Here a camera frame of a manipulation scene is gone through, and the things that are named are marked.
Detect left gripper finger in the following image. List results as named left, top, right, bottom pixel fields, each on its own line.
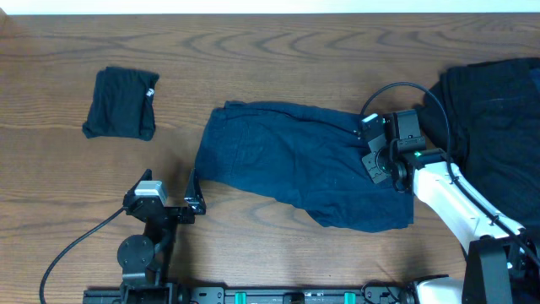
left=133, top=169, right=152, bottom=193
left=184, top=168, right=206, bottom=214

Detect dark blue shorts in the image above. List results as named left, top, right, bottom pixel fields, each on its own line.
left=195, top=101, right=413, bottom=232

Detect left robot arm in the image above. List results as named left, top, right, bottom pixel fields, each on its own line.
left=117, top=169, right=207, bottom=303

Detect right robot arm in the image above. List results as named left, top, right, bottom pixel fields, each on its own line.
left=359, top=113, right=539, bottom=303

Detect black clothes pile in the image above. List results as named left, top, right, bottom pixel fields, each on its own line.
left=415, top=57, right=539, bottom=232

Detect small folded black garment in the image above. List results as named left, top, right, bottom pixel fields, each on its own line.
left=82, top=67, right=159, bottom=141

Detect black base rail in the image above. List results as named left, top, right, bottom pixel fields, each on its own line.
left=82, top=285, right=419, bottom=304

